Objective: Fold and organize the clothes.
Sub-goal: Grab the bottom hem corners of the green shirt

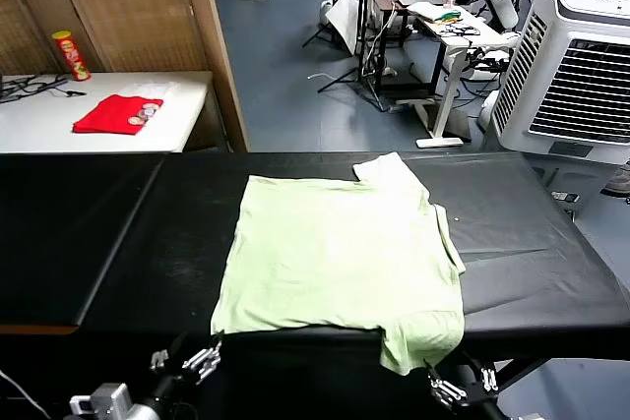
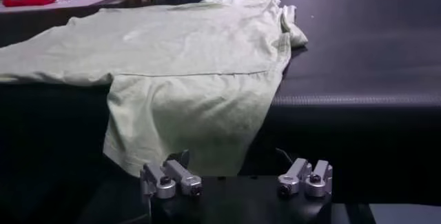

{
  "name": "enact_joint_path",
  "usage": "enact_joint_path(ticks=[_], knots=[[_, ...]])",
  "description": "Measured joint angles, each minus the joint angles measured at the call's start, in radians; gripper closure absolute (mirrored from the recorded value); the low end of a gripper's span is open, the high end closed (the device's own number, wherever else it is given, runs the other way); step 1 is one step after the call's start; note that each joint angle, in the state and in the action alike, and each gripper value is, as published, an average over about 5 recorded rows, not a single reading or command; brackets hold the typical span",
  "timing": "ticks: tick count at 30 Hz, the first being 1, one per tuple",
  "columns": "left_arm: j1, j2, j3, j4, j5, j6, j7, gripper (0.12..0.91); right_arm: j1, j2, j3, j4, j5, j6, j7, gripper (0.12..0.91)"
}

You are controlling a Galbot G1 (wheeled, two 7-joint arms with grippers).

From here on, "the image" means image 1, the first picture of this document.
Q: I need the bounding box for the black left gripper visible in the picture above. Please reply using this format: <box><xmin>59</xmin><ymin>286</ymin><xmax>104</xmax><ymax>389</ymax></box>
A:
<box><xmin>149</xmin><ymin>334</ymin><xmax>224</xmax><ymax>410</ymax></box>

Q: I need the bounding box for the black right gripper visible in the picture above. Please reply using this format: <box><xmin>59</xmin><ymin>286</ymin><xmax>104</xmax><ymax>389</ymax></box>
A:
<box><xmin>423</xmin><ymin>363</ymin><xmax>499</xmax><ymax>414</ymax></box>

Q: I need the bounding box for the light green t-shirt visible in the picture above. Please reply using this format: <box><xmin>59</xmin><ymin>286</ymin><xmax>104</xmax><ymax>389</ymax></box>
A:
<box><xmin>210</xmin><ymin>152</ymin><xmax>468</xmax><ymax>377</ymax></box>

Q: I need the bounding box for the black wrinkled table cover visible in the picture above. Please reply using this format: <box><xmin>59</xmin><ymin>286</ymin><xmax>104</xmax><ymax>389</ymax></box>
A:
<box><xmin>78</xmin><ymin>151</ymin><xmax>630</xmax><ymax>342</ymax></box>

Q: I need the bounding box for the black smooth table cover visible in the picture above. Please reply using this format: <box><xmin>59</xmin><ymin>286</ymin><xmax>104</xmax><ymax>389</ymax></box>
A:
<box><xmin>0</xmin><ymin>152</ymin><xmax>166</xmax><ymax>335</ymax></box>

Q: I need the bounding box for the grey shoe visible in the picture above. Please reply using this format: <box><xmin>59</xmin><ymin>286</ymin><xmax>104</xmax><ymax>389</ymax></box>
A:
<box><xmin>602</xmin><ymin>161</ymin><xmax>630</xmax><ymax>198</ymax></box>

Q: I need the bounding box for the red folded shirt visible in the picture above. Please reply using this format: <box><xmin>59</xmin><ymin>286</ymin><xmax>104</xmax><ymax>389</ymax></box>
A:
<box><xmin>72</xmin><ymin>93</ymin><xmax>164</xmax><ymax>137</ymax></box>

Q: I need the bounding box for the white side table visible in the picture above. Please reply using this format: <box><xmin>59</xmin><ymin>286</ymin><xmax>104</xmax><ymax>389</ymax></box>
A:
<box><xmin>0</xmin><ymin>70</ymin><xmax>215</xmax><ymax>154</ymax></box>

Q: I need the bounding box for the white standing desk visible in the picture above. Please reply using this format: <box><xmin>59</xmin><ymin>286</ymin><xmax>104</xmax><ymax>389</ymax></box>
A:
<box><xmin>408</xmin><ymin>1</ymin><xmax>514</xmax><ymax>149</ymax></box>

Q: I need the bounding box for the white air cooler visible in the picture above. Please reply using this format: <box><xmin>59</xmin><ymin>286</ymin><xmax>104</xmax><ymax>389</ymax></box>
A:
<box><xmin>484</xmin><ymin>0</ymin><xmax>630</xmax><ymax>165</ymax></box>

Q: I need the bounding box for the red chips can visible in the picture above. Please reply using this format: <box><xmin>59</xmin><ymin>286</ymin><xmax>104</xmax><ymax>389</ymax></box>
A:
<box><xmin>51</xmin><ymin>30</ymin><xmax>93</xmax><ymax>82</ymax></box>

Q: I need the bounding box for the black tripod stand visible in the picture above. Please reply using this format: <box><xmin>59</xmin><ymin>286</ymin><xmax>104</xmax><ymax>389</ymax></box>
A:
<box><xmin>302</xmin><ymin>0</ymin><xmax>383</xmax><ymax>96</ymax></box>

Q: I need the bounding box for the wooden folding screen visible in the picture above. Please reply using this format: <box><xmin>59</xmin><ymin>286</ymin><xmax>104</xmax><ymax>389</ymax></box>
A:
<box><xmin>0</xmin><ymin>0</ymin><xmax>251</xmax><ymax>153</ymax></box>

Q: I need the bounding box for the white reflector board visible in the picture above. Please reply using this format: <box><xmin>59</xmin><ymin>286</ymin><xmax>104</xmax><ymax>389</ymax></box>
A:
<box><xmin>327</xmin><ymin>0</ymin><xmax>359</xmax><ymax>55</ymax></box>

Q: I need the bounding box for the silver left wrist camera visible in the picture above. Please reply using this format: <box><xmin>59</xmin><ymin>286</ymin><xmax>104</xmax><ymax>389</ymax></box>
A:
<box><xmin>68</xmin><ymin>382</ymin><xmax>133</xmax><ymax>420</ymax></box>

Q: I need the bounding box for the black cable bundle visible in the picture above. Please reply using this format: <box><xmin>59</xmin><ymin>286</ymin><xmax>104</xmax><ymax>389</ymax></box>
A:
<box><xmin>0</xmin><ymin>73</ymin><xmax>89</xmax><ymax>105</ymax></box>

